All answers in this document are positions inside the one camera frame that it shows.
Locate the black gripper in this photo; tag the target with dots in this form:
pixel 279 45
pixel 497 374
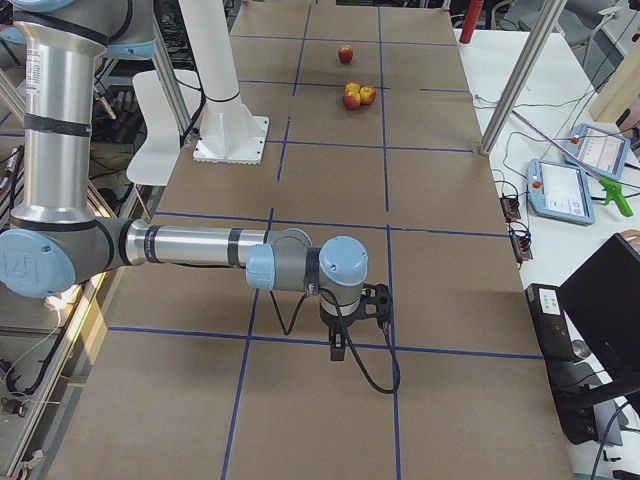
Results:
pixel 336 320

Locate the lone red yellow apple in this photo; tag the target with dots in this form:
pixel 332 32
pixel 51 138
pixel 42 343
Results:
pixel 345 54

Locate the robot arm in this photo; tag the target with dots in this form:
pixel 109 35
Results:
pixel 62 233

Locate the black computer box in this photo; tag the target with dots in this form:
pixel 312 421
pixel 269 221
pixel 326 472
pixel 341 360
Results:
pixel 550 323

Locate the red yellow apple right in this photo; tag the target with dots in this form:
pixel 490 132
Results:
pixel 351 100

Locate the red yellow apple far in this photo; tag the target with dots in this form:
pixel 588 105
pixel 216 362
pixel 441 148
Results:
pixel 367 95

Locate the red yellow apple left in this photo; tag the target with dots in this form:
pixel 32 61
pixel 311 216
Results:
pixel 353 87

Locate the near teach pendant tablet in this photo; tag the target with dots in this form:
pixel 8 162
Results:
pixel 559 191

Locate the teach pendant tablet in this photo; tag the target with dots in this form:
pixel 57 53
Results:
pixel 559 191
pixel 602 151

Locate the black monitor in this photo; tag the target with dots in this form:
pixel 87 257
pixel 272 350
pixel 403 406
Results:
pixel 601 298

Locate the far teach pendant tablet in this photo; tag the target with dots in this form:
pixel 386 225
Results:
pixel 602 151

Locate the red cylinder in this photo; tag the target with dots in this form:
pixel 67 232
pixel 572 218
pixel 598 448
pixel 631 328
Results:
pixel 472 16

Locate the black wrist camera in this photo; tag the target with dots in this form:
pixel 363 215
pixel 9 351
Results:
pixel 376 303

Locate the usb hub with cables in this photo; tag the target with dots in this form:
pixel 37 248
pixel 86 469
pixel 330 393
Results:
pixel 510 202

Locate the white camera post base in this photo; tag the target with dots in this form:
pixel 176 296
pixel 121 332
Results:
pixel 228 131

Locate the aluminium frame post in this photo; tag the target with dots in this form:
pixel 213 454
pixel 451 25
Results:
pixel 537 38

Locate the green handled reacher grabber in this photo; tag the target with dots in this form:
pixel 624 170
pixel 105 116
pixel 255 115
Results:
pixel 612 188

